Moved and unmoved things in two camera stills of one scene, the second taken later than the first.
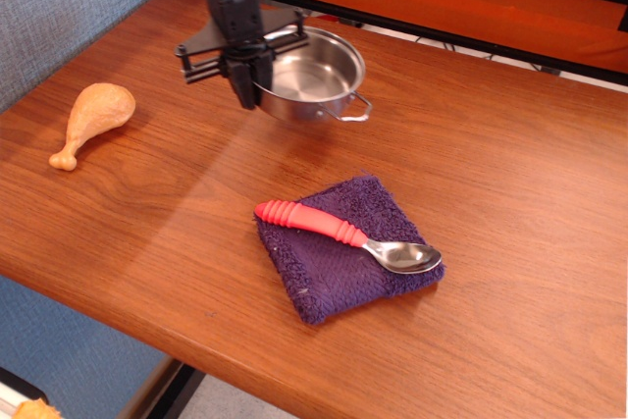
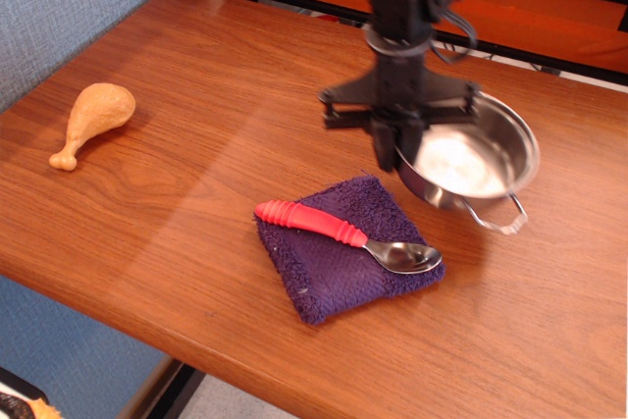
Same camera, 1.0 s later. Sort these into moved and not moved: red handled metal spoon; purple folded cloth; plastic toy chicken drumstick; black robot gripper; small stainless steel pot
Moved: black robot gripper; small stainless steel pot
Not moved: red handled metal spoon; plastic toy chicken drumstick; purple folded cloth
